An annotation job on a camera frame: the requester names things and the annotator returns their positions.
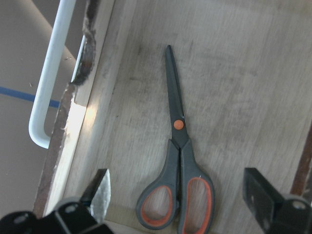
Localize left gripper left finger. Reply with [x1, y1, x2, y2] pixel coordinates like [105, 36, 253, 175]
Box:
[79, 168, 111, 223]

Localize wooden drawer with white handle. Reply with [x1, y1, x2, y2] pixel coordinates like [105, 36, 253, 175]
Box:
[28, 0, 312, 234]

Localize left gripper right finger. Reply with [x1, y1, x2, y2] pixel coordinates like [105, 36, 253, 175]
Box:
[243, 168, 285, 232]

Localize grey orange scissors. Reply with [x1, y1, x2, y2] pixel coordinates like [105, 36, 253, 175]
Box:
[136, 45, 215, 234]

